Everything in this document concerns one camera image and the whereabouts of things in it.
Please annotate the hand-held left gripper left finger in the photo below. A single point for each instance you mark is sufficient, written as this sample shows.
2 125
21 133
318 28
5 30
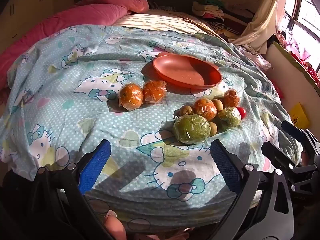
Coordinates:
96 165

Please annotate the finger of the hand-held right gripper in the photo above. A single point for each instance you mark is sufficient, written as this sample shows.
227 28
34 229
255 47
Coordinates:
292 130
275 152

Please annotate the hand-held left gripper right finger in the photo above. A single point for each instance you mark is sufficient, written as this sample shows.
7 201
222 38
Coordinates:
225 165

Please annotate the small green citrus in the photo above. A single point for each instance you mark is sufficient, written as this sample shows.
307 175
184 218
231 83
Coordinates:
229 116

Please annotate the large green citrus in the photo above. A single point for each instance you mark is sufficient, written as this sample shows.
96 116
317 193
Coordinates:
191 129

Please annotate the red cherry tomato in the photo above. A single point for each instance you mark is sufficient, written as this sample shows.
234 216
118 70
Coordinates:
242 112

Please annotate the orange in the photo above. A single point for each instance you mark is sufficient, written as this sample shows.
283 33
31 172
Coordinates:
154 92
231 98
205 108
131 97

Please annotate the orange plastic plate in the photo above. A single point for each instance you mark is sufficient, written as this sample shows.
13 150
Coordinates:
185 72

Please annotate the person's right hand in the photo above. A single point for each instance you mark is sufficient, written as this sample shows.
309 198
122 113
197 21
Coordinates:
304 157

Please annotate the person's left hand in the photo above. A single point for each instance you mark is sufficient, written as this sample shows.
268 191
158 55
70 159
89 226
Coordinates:
115 226

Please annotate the yellow paper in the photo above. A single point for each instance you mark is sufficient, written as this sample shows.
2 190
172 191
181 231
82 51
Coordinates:
298 115

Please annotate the cartoon cat printed blanket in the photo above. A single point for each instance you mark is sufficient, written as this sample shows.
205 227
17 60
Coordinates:
75 130

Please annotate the pink cloth heap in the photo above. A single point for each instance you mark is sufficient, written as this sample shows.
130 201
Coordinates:
300 55

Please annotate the pale pink cloth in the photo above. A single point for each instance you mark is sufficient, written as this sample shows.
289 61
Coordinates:
255 57

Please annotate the cream curtain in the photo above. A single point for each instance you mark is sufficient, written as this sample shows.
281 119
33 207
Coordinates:
265 17

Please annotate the pile of folded clothes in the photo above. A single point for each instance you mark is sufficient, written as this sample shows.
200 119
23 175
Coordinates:
212 7

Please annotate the pink quilt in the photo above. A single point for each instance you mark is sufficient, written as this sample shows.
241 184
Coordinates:
62 20

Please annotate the beige bed sheet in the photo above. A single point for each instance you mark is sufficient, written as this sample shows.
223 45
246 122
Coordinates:
162 20

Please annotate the cream wardrobe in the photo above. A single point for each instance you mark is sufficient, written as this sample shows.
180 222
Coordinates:
30 2

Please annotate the window with dark frame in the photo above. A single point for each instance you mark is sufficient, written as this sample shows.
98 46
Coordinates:
307 10

